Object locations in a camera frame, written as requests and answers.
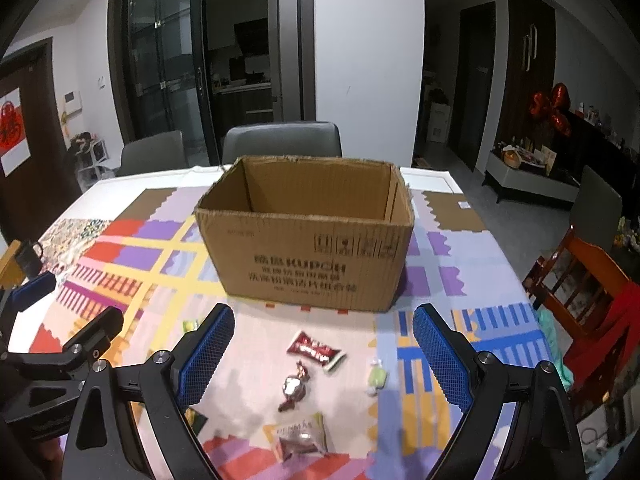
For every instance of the brown wooden chair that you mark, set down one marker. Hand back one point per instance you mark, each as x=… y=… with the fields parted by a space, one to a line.
x=585 y=260

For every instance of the dark red candy packet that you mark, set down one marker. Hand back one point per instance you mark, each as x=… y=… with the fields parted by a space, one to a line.
x=312 y=349

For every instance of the dark sliding glass door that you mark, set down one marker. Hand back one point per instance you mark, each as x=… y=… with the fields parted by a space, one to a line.
x=160 y=60

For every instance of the silver candy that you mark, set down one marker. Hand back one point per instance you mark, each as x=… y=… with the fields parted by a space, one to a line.
x=294 y=387

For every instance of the yellow wooden box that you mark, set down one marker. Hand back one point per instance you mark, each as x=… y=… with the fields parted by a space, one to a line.
x=7 y=265

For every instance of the black range hood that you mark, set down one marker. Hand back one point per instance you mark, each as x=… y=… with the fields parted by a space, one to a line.
x=252 y=37

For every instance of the black mug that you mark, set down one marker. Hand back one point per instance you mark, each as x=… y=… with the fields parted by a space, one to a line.
x=27 y=260

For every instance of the red garment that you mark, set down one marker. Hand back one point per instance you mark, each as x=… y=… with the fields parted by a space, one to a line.
x=620 y=320

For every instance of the brown cardboard box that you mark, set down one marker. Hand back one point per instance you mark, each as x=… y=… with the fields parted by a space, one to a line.
x=300 y=260

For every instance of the white carton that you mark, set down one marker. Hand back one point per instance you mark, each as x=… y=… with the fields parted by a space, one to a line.
x=438 y=122

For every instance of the flower bouquet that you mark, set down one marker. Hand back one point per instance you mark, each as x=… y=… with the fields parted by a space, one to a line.
x=630 y=232

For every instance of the pale green candy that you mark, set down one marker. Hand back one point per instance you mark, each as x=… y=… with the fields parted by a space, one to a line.
x=376 y=377

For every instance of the dark green snack packet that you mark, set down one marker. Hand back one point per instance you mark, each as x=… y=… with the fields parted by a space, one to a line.
x=197 y=420

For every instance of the floral patterned cloth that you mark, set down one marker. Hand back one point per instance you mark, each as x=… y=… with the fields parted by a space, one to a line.
x=75 y=240

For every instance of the clear packet with brown cake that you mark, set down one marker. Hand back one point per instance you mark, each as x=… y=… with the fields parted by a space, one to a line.
x=300 y=442

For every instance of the white low cabinet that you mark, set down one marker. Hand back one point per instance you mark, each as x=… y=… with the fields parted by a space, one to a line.
x=525 y=182

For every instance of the fruit basket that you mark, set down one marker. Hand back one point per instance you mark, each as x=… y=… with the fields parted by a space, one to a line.
x=511 y=156

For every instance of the dark hallway door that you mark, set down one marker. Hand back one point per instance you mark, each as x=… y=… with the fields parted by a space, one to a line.
x=472 y=90

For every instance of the light green snack packet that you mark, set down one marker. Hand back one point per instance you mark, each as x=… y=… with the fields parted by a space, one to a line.
x=189 y=326

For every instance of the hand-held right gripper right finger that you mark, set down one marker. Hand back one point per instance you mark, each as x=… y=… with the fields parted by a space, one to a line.
x=442 y=355

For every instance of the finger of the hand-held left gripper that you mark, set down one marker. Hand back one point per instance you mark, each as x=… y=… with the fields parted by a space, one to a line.
x=35 y=288
x=100 y=326

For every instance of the colourful patterned tablecloth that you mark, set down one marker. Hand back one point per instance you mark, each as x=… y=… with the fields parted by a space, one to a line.
x=240 y=360

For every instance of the white shoe rack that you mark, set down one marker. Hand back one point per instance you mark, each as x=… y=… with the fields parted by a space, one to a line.
x=95 y=160

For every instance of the dark sideboard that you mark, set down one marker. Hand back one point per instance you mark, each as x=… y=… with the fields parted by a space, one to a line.
x=600 y=155

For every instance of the silver refrigerator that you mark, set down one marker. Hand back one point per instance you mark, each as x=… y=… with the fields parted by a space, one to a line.
x=292 y=35

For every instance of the teal cloth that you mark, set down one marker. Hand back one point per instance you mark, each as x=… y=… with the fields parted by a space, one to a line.
x=550 y=335

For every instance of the dark wooden door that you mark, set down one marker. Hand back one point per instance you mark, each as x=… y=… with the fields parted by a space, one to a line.
x=45 y=150

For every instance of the person's left forearm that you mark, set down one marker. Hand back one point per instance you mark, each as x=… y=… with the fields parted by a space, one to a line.
x=45 y=457

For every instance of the red foil balloons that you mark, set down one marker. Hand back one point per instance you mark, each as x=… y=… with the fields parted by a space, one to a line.
x=550 y=110

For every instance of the white intercom panel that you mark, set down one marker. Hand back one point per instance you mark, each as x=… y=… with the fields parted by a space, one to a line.
x=73 y=101

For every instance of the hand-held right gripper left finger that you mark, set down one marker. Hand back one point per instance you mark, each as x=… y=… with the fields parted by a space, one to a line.
x=205 y=355

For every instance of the grey dining chair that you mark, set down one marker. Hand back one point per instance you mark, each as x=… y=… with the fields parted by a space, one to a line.
x=595 y=205
x=280 y=140
x=155 y=152

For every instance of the red and white door poster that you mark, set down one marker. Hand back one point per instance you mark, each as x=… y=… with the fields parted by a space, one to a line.
x=11 y=130

